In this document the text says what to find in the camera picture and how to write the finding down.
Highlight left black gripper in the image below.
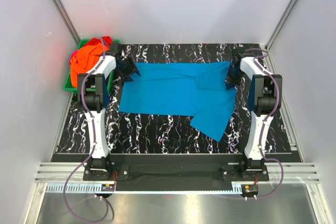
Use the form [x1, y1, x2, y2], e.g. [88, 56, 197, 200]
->
[115, 57, 139, 82]

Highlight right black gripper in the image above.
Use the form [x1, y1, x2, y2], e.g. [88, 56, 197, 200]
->
[224, 65, 244, 90]

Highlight blue t shirt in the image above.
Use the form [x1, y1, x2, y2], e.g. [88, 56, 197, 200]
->
[119, 61, 236, 142]

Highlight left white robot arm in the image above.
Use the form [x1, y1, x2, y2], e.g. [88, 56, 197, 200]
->
[77, 38, 141, 180]

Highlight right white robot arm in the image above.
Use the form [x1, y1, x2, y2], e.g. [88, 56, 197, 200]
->
[225, 47, 283, 180]

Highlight red t shirt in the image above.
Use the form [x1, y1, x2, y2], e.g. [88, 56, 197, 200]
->
[84, 36, 114, 49]

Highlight orange t shirt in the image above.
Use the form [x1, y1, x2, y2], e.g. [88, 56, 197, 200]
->
[70, 44, 108, 88]

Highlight pink t shirt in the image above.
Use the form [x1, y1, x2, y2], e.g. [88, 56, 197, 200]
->
[68, 49, 78, 66]

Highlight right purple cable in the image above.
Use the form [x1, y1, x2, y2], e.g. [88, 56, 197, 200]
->
[217, 48, 284, 200]

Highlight purple cable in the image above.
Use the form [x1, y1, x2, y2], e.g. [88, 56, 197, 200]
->
[62, 37, 115, 221]
[217, 48, 284, 200]

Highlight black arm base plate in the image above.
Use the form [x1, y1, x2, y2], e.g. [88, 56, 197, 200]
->
[81, 154, 269, 182]

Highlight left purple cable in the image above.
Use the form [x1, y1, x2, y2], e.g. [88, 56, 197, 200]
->
[62, 37, 115, 221]

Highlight white slotted cable duct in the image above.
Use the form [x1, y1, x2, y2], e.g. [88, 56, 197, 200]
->
[47, 183, 242, 195]

